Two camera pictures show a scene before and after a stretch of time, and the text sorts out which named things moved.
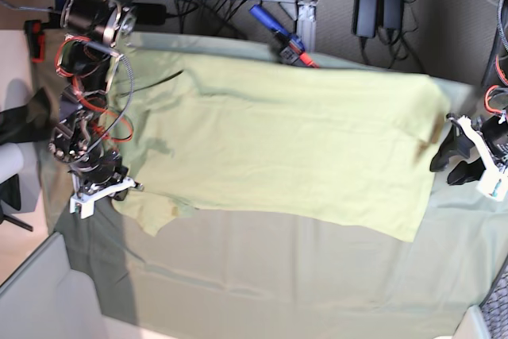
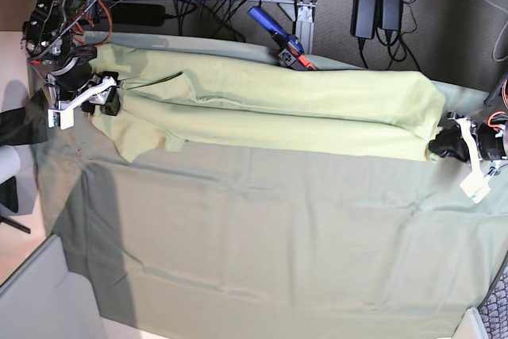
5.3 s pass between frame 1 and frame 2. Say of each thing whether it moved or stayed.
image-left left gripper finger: moved
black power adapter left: stayed
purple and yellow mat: stayed
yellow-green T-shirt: moved
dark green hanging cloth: stayed
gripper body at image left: moved
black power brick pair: stayed
